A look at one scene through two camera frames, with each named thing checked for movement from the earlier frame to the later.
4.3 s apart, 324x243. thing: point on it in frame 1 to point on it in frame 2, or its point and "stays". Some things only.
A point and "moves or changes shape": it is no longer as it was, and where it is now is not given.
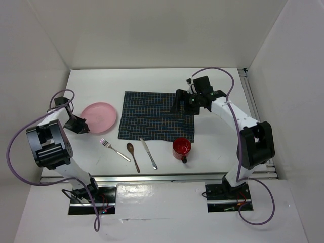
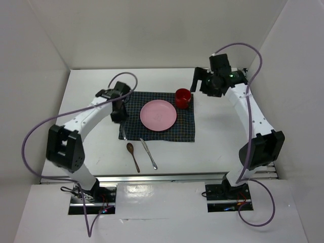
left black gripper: x=81 y=125 to x=117 y=119
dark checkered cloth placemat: x=147 y=116 stays
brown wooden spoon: x=130 y=148 stays
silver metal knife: x=154 y=165 stays
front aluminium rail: x=154 y=178 stays
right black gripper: x=180 y=95 to x=199 y=74
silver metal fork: x=107 y=145 to x=123 y=134
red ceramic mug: x=181 y=147 moves or changes shape
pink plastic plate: x=100 y=117 moves or changes shape
